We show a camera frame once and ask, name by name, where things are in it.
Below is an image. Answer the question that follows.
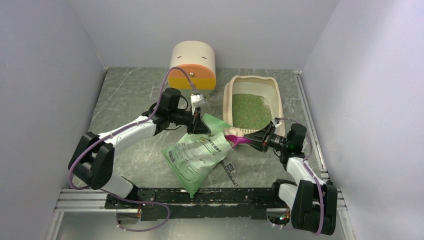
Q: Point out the black mounting rail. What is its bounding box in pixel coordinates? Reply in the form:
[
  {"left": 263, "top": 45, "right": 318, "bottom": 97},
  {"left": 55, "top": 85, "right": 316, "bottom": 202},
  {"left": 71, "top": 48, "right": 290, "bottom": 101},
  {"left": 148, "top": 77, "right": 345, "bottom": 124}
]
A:
[{"left": 104, "top": 187, "right": 288, "bottom": 221}]

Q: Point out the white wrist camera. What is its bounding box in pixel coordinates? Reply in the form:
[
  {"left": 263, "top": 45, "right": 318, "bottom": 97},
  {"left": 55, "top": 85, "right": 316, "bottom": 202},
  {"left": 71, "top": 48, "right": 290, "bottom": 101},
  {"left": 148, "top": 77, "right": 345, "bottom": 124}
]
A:
[
  {"left": 190, "top": 93, "right": 206, "bottom": 109},
  {"left": 271, "top": 118, "right": 284, "bottom": 131}
]

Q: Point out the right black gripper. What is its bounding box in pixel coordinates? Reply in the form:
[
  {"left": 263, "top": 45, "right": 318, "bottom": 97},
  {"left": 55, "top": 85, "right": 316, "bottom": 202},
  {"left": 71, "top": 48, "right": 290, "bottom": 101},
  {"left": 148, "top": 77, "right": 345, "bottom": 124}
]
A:
[{"left": 243, "top": 123, "right": 290, "bottom": 152}]

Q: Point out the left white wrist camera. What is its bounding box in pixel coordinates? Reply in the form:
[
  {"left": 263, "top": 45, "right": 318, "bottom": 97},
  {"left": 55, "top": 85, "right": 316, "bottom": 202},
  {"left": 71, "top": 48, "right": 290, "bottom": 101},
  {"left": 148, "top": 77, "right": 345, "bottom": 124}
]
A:
[{"left": 190, "top": 93, "right": 206, "bottom": 109}]

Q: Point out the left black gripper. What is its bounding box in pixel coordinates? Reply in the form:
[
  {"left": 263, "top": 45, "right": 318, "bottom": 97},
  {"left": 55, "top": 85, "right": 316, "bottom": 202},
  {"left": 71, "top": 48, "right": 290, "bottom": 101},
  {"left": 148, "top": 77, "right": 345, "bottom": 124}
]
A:
[{"left": 169, "top": 105, "right": 211, "bottom": 135}]

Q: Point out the beige litter box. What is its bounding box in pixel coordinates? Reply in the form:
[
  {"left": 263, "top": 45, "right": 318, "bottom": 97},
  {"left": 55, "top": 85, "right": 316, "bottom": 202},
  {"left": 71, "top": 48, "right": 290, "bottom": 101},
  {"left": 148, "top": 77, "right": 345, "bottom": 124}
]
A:
[{"left": 223, "top": 75, "right": 284, "bottom": 137}]

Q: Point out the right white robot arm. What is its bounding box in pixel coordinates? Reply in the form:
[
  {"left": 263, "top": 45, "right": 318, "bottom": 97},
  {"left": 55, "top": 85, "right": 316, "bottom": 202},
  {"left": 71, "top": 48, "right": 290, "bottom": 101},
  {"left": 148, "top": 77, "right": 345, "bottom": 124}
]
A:
[{"left": 244, "top": 118, "right": 338, "bottom": 236}]

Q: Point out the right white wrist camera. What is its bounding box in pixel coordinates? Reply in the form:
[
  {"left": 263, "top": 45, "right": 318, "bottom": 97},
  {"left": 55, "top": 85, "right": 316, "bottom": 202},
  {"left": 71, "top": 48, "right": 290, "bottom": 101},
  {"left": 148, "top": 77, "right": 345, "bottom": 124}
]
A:
[{"left": 271, "top": 118, "right": 284, "bottom": 131}]

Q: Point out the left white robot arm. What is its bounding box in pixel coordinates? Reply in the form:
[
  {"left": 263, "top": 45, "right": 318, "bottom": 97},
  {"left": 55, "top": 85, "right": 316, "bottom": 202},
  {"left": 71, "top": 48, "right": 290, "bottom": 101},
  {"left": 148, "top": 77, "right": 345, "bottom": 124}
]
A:
[{"left": 67, "top": 87, "right": 211, "bottom": 208}]

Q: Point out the green litter bag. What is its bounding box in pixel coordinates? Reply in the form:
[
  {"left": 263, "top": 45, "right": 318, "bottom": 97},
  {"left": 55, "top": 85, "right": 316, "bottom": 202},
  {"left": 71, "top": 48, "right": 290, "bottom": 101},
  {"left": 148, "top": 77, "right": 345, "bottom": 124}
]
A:
[{"left": 161, "top": 113, "right": 233, "bottom": 199}]

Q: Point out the magenta plastic scoop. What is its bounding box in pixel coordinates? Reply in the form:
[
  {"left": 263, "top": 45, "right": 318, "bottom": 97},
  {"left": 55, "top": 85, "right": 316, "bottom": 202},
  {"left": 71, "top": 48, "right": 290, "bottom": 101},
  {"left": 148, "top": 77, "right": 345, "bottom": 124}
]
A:
[{"left": 224, "top": 135, "right": 252, "bottom": 149}]

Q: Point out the beige orange drawer cabinet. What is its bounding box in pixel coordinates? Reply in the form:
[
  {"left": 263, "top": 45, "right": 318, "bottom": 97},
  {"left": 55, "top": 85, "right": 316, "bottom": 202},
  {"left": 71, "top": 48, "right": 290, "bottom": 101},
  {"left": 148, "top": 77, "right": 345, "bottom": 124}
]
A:
[{"left": 170, "top": 40, "right": 217, "bottom": 97}]

